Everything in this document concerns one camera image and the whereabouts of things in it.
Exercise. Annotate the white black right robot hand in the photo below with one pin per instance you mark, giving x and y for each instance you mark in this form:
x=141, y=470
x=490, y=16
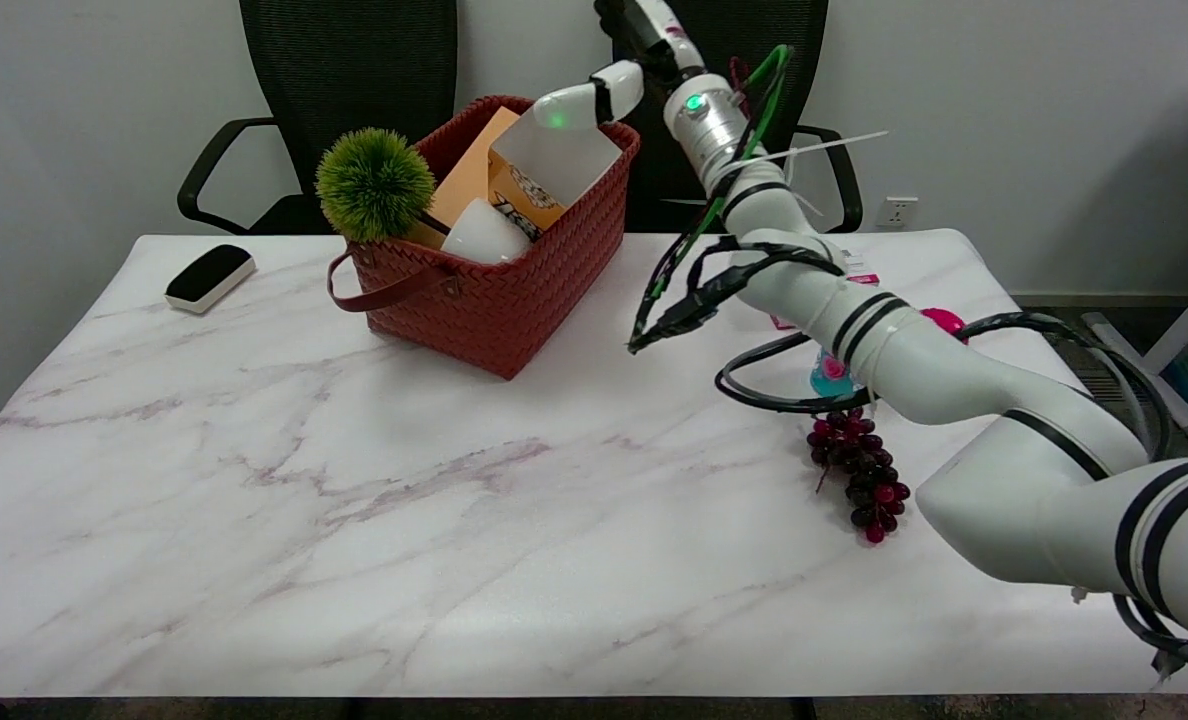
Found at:
x=644, y=35

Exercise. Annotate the orange white popcorn box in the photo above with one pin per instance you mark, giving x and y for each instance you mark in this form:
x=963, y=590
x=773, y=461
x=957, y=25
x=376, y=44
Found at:
x=564, y=160

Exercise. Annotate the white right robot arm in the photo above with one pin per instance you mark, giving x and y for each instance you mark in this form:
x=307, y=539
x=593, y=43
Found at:
x=964, y=365

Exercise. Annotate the orange flat box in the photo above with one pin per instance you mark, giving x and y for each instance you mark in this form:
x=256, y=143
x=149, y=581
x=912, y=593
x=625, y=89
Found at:
x=469, y=175

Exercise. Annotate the red woven basket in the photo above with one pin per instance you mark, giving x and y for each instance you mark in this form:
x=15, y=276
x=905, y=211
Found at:
x=514, y=290

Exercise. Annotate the pink small box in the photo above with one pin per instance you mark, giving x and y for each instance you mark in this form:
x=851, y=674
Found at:
x=859, y=268

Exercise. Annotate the black mesh office chair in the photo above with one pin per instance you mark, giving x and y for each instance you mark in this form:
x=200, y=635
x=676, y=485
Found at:
x=804, y=40
x=349, y=60

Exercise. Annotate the white cup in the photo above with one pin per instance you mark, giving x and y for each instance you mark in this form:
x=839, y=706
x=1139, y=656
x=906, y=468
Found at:
x=479, y=235

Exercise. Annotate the green fuzzy ball plant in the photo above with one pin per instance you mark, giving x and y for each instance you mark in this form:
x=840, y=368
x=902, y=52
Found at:
x=374, y=185

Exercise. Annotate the pink blue cup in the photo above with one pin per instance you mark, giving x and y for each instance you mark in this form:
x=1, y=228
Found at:
x=832, y=378

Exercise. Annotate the pink ball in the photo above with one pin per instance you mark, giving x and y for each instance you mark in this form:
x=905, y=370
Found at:
x=946, y=320

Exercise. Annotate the dark red grape bunch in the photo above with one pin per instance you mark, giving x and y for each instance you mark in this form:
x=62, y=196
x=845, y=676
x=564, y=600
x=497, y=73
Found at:
x=866, y=470

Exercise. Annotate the black white board eraser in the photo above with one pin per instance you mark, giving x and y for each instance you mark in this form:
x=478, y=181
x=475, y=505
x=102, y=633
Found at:
x=209, y=275

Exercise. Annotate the white side desk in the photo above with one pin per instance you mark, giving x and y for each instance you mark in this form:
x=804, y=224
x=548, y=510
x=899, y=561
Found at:
x=1179, y=330

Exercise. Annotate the white wall socket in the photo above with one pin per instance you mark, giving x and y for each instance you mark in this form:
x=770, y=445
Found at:
x=897, y=212

